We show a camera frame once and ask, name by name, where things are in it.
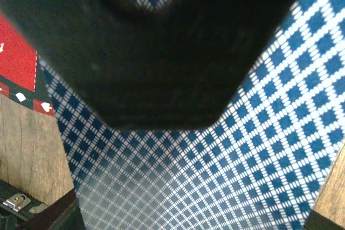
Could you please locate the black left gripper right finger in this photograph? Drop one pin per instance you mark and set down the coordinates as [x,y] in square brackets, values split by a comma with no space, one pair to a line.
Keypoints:
[316,221]

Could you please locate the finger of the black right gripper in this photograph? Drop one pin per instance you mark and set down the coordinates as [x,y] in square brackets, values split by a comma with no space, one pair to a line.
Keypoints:
[177,67]

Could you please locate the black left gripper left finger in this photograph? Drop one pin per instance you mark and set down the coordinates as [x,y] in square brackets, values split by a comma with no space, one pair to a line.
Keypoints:
[63,214]

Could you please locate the black poker chip case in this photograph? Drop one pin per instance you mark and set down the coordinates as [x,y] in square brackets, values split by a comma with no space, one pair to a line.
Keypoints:
[19,203]

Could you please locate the round red black poker mat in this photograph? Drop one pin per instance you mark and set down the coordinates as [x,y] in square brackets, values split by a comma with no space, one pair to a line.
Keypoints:
[22,80]

